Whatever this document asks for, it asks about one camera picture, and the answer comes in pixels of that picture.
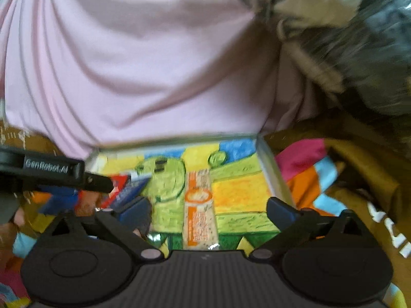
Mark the red and blue snack packet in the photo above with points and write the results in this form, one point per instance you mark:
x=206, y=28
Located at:
x=128, y=191

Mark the pink shirt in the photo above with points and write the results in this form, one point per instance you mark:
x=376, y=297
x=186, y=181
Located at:
x=144, y=64

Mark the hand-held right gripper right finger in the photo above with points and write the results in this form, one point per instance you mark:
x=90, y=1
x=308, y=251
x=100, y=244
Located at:
x=280, y=212

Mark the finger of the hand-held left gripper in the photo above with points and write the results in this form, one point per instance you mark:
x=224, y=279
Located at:
x=98, y=182

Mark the grey fuzzy blanket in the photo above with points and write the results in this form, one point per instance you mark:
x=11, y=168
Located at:
x=369, y=54

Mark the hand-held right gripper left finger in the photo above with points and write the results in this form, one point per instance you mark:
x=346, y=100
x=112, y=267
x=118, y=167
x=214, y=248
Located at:
x=135, y=208

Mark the orange speckled snack packet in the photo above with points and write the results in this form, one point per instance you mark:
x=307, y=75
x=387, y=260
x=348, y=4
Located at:
x=200, y=211

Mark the metal tray with colourful drawing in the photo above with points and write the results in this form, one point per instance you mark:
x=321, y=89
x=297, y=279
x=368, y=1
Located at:
x=237, y=186

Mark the colourful printed blanket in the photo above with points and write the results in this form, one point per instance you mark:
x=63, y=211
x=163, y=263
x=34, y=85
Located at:
x=301, y=179

